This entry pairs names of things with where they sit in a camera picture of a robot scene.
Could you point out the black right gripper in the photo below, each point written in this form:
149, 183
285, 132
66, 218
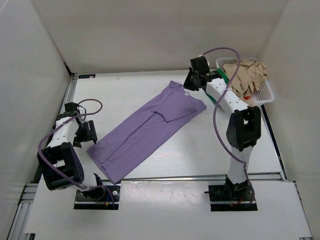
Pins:
186, 84

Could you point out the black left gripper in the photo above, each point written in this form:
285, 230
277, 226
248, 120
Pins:
90, 134

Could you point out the purple t shirt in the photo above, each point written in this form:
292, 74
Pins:
129, 144

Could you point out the beige t shirt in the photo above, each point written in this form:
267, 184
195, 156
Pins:
249, 78

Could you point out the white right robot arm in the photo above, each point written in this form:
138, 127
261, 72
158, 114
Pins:
242, 134

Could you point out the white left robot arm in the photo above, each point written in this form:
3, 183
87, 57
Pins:
60, 153

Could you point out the green t shirt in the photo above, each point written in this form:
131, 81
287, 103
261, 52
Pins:
220, 74

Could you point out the orange t shirt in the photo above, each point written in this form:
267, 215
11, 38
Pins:
247, 98

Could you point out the white plastic basket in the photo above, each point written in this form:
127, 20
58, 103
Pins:
264, 95

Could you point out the white front cover board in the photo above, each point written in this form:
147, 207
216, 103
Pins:
177, 210

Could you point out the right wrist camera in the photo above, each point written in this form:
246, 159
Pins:
200, 65

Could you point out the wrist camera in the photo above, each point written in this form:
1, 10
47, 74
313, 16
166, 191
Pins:
200, 65
72, 109

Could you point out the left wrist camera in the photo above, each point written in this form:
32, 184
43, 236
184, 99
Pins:
72, 109

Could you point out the aluminium table edge rail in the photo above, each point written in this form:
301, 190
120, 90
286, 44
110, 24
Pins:
63, 105

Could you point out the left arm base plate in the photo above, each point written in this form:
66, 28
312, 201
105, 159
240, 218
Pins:
99, 199

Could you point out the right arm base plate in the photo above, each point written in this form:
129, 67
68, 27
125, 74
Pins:
221, 201

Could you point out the aluminium front rail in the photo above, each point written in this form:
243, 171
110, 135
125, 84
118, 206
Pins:
254, 177

